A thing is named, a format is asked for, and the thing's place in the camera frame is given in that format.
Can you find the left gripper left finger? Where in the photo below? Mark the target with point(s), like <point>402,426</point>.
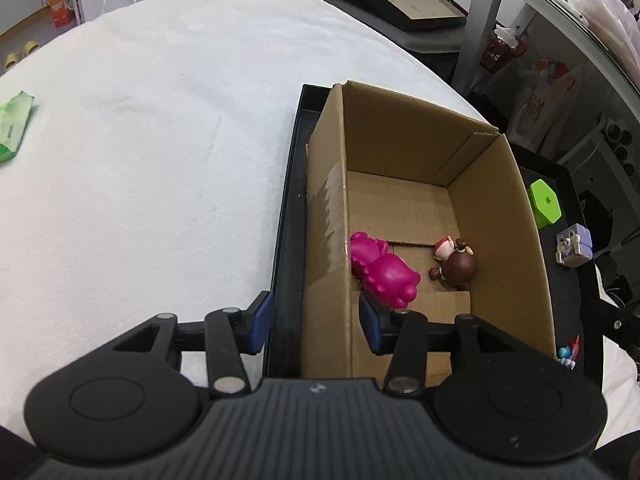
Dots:
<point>228,334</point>

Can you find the black tray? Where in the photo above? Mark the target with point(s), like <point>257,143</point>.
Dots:
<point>572,291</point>

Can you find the red figure with yellow jar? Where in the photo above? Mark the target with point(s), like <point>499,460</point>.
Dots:
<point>567,355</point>

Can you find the yellow slipper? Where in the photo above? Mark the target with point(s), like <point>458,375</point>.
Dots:
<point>11,60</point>
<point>30,47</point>

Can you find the green wet wipes pack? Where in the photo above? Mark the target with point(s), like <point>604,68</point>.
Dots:
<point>14,117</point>

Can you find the purple cube toy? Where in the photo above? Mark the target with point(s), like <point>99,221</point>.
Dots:
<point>573,246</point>

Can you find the brown bear figurine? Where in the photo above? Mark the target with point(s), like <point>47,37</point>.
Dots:
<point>456,263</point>

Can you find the green hexagonal box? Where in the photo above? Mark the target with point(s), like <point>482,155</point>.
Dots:
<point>545,204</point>

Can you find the clear plastic bag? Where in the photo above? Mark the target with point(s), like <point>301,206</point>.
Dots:
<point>614,25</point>

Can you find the grey chair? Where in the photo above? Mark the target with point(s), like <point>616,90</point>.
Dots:
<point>434,41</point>

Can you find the pink dinosaur toy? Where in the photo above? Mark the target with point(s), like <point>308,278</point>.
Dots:
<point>382,274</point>

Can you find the brown cardboard box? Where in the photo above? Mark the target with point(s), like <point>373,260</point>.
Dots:
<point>411,173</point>

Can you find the red basket under desk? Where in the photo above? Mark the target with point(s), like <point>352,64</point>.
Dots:
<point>498,54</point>

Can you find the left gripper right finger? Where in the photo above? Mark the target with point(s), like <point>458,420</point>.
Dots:
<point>401,334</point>

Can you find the orange box on floor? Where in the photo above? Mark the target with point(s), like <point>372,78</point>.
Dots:
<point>62,13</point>

